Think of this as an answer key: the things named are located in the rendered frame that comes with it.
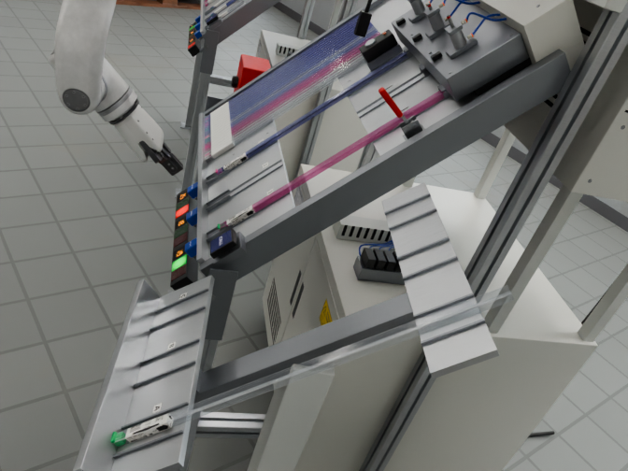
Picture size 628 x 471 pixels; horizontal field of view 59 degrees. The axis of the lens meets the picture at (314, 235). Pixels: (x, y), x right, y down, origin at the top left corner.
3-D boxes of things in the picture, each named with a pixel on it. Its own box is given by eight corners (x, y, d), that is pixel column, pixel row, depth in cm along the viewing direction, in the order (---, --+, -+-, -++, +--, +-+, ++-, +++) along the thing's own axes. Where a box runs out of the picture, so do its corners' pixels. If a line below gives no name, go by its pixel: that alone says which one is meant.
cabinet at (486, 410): (278, 491, 148) (346, 323, 115) (257, 309, 204) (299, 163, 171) (488, 490, 166) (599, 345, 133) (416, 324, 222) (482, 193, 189)
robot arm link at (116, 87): (123, 99, 107) (132, 79, 114) (72, 41, 100) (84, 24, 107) (91, 121, 110) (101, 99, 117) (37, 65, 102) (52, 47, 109)
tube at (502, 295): (117, 448, 69) (111, 443, 68) (120, 438, 70) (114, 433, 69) (514, 300, 58) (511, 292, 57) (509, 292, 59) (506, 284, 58)
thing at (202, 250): (219, 283, 106) (195, 260, 102) (214, 134, 159) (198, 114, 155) (224, 280, 106) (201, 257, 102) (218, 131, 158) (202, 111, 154)
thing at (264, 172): (216, 272, 104) (206, 262, 102) (212, 124, 157) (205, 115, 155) (302, 221, 101) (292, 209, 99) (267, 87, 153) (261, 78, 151)
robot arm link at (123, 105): (100, 101, 117) (110, 112, 119) (93, 118, 110) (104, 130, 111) (131, 79, 115) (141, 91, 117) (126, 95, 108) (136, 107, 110)
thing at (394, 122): (221, 233, 108) (217, 228, 107) (221, 229, 109) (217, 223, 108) (454, 92, 98) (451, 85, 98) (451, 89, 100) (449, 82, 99)
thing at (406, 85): (394, 180, 99) (381, 159, 96) (327, 58, 151) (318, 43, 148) (567, 78, 92) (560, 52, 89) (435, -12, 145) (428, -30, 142)
